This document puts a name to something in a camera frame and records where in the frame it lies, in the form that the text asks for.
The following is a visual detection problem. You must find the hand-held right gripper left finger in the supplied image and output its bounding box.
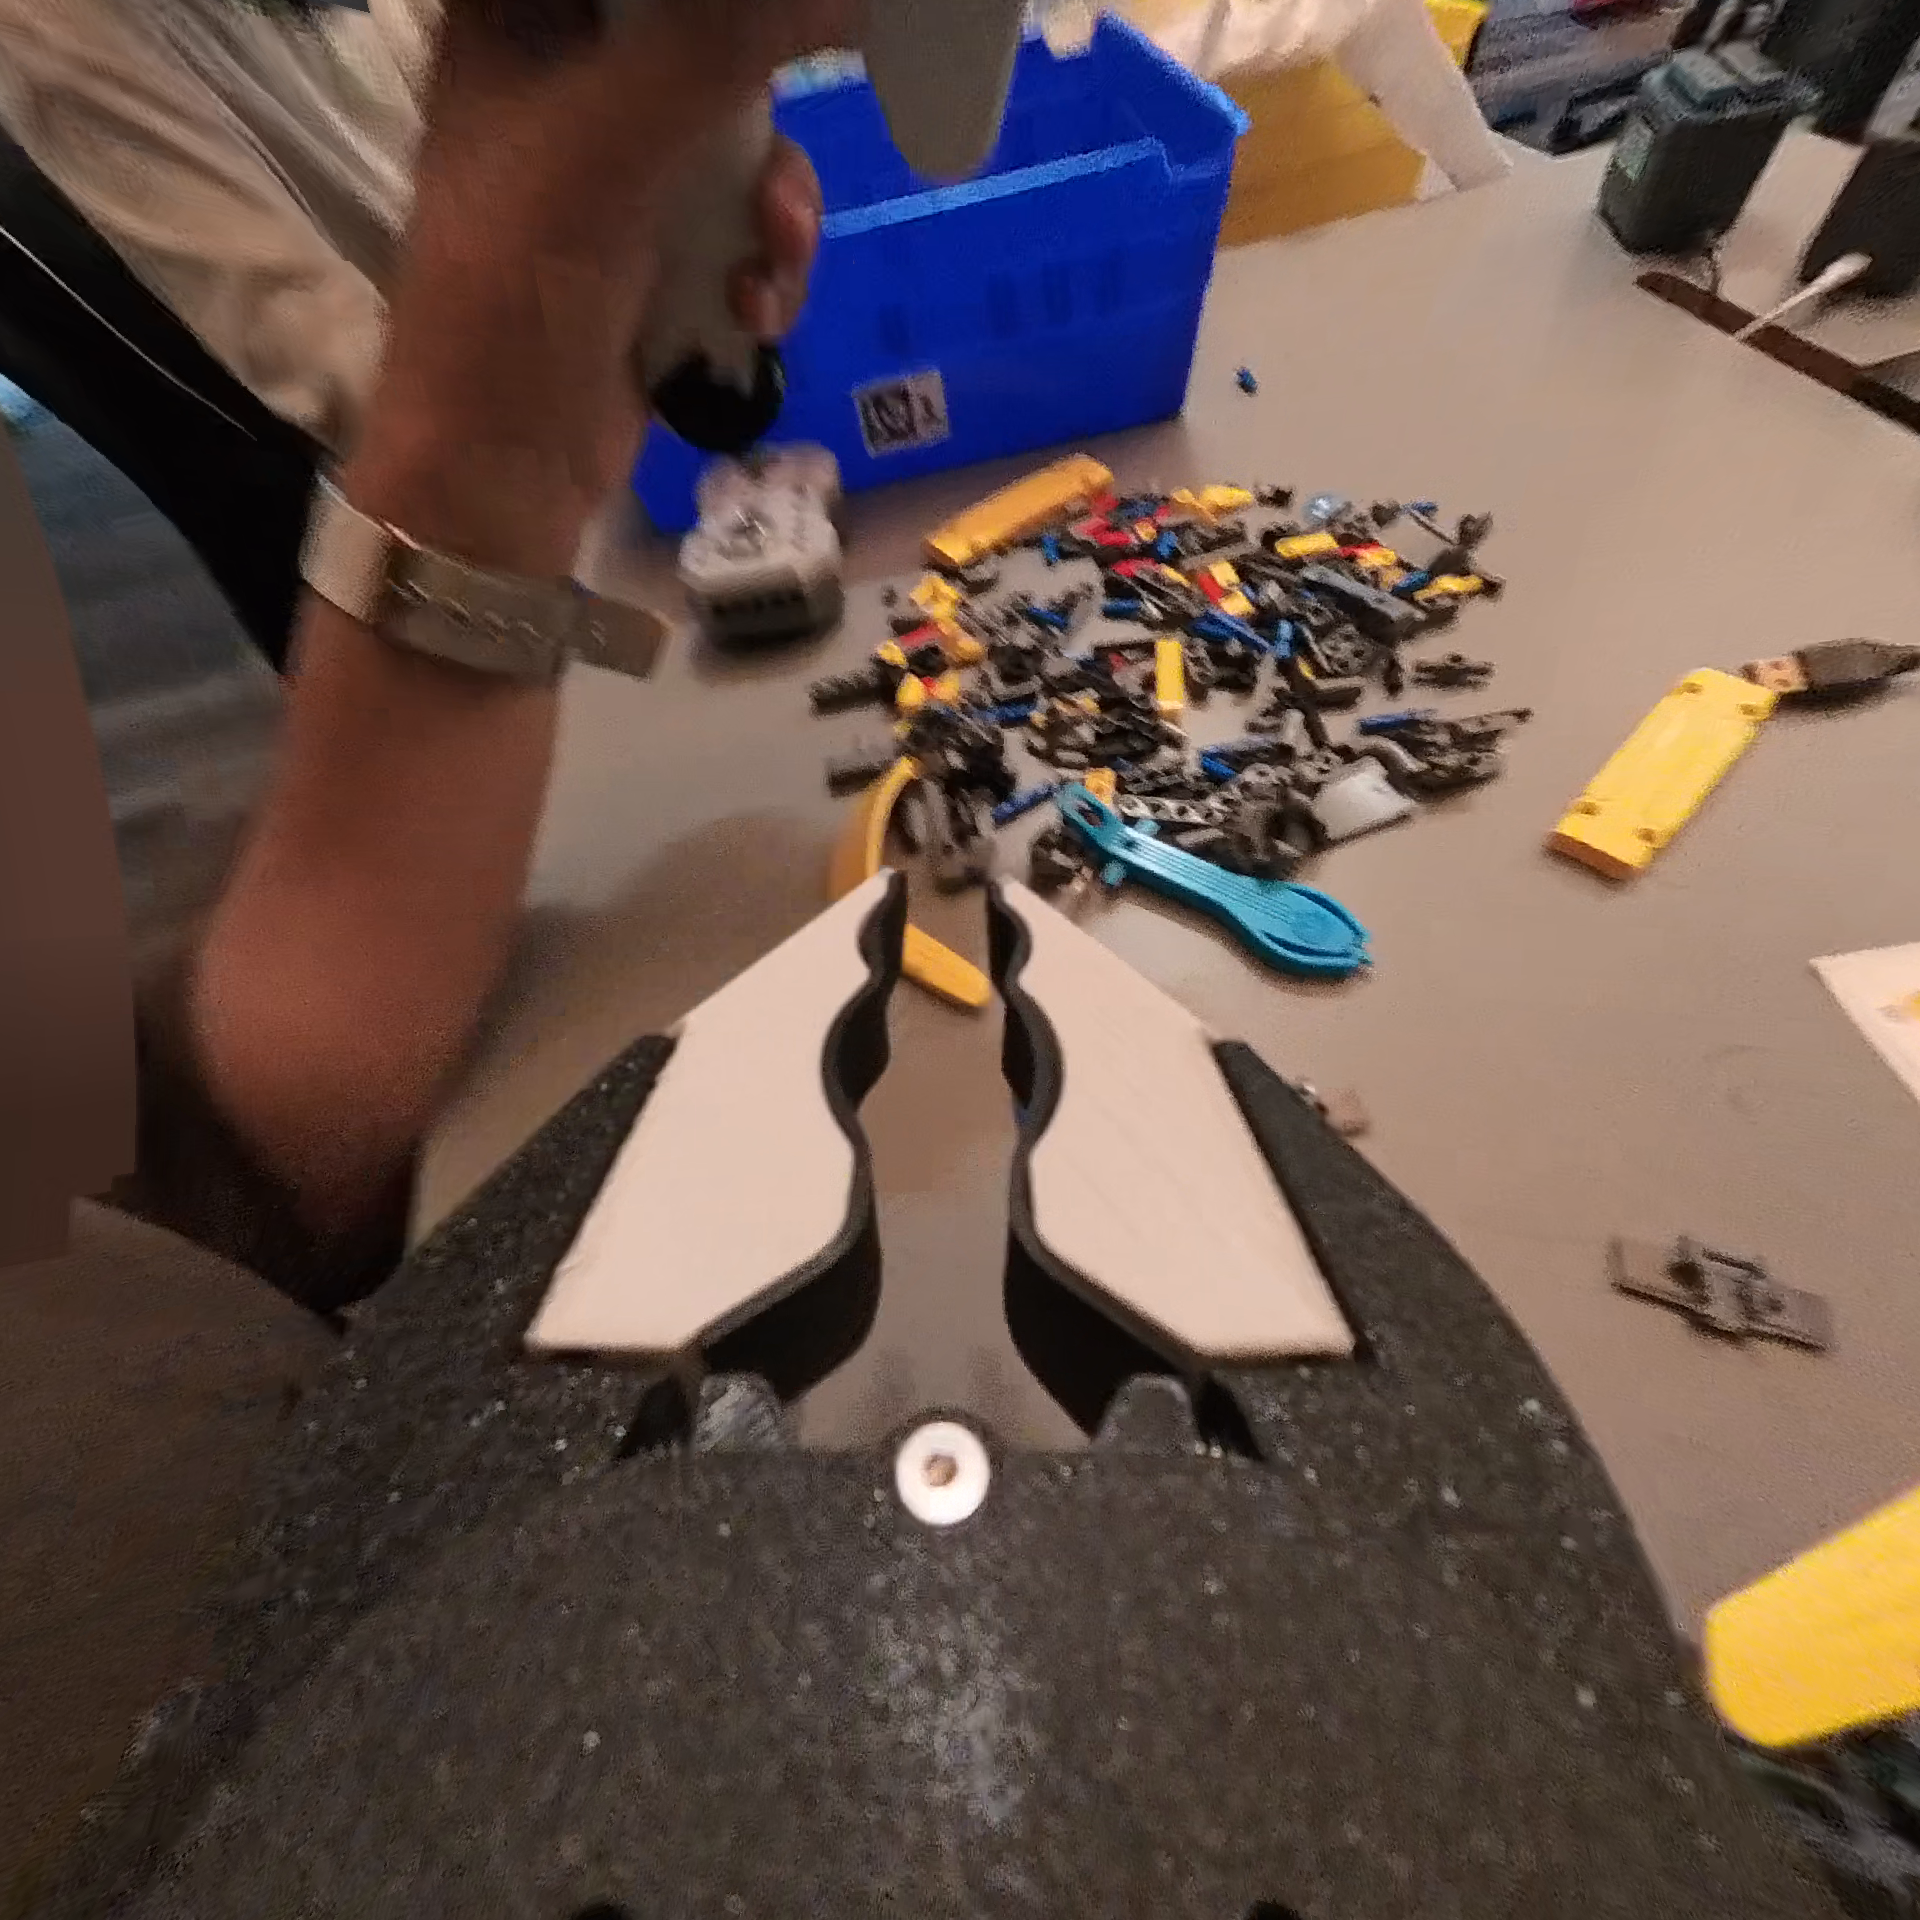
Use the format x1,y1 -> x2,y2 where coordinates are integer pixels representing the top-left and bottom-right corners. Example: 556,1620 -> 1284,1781
524,867 -> 910,1394

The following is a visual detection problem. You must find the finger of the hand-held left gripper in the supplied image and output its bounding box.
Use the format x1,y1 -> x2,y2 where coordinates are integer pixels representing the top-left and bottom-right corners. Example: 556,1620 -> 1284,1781
862,0 -> 1039,185

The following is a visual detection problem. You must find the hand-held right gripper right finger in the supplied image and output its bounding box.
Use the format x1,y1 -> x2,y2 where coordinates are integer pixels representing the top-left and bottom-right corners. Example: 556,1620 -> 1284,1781
987,880 -> 1358,1439

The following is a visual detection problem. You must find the pile of small toy bricks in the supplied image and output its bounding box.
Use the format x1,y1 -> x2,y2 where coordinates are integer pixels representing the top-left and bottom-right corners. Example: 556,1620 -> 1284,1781
813,478 -> 1533,900

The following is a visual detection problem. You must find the grey toy track link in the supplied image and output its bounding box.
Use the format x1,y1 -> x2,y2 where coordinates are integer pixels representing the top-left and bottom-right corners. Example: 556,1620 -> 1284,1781
1605,1235 -> 1837,1353

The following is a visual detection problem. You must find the person's left forearm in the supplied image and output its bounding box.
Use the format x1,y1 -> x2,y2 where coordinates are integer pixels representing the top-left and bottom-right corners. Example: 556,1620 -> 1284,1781
135,572 -> 599,1322

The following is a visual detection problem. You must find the person's left hand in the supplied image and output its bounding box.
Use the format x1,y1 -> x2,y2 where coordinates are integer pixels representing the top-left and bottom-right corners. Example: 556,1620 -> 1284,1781
347,0 -> 865,584

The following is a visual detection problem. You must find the blue plastic bin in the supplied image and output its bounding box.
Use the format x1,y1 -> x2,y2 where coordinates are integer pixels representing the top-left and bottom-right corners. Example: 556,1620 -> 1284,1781
628,11 -> 1250,532

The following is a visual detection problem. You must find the grey toy battery box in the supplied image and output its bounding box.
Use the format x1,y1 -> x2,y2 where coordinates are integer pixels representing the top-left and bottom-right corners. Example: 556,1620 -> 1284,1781
675,444 -> 848,650

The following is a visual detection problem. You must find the blue brick separator tool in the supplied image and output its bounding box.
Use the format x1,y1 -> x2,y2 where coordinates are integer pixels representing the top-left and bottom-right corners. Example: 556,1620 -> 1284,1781
1052,779 -> 1375,983

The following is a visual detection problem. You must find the yellow toy wedge piece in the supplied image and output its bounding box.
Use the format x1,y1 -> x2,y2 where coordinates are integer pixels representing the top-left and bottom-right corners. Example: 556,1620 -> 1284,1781
897,920 -> 1000,1009

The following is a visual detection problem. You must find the long yellow toy panel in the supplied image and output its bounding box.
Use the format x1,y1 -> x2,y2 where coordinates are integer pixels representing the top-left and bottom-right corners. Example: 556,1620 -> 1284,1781
920,454 -> 1121,572

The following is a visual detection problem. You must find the yellow curved toy piece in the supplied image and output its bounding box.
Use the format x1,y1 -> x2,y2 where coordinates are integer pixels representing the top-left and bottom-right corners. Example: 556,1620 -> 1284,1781
828,753 -> 920,900

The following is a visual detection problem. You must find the yellow box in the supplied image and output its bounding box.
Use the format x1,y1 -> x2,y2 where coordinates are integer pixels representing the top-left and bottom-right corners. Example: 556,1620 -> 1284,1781
1213,45 -> 1427,249

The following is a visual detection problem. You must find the silver wrist watch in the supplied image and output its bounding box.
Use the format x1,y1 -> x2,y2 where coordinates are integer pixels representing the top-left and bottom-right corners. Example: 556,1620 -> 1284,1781
296,478 -> 672,690

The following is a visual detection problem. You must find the white paper wrapping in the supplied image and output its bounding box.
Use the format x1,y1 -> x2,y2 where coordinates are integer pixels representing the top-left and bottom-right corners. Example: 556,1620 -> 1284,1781
1203,0 -> 1516,194

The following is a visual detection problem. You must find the person's torso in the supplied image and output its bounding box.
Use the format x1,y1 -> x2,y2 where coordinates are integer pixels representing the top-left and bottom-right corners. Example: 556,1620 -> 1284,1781
0,0 -> 453,678

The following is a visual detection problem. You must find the yellow toy panel with holes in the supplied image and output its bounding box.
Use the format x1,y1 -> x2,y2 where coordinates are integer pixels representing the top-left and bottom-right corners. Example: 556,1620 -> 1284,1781
1542,667 -> 1779,883

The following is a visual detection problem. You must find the yellow sticker sheet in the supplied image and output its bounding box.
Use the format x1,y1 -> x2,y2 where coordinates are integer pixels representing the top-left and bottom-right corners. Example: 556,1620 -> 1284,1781
1812,943 -> 1920,1102

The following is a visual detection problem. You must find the black battery charging case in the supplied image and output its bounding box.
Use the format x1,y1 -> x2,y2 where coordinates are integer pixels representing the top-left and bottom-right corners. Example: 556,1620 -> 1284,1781
1596,43 -> 1818,256
1797,128 -> 1920,300

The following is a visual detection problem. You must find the yellow toy vehicle model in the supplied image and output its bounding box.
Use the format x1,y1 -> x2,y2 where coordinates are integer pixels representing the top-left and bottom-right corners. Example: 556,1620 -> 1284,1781
1701,1486 -> 1920,1920

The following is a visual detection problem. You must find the black USB cable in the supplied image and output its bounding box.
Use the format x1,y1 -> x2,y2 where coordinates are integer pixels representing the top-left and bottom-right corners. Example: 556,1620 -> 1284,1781
1738,640 -> 1920,705

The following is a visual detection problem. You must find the white charging cable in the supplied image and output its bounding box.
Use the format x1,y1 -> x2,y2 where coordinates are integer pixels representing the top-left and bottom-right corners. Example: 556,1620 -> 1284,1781
1738,252 -> 1878,341

